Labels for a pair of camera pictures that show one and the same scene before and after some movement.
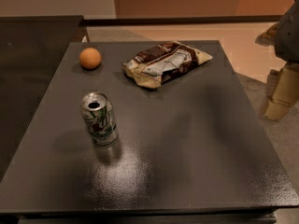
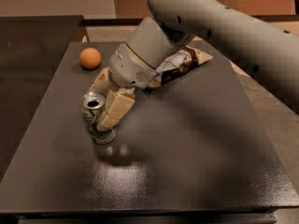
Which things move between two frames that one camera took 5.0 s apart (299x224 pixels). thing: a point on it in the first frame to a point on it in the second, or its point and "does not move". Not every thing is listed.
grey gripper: (289, 36) to (130, 66)
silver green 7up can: (99, 118) does not move
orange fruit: (90, 58) does not move
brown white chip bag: (154, 66) does not move
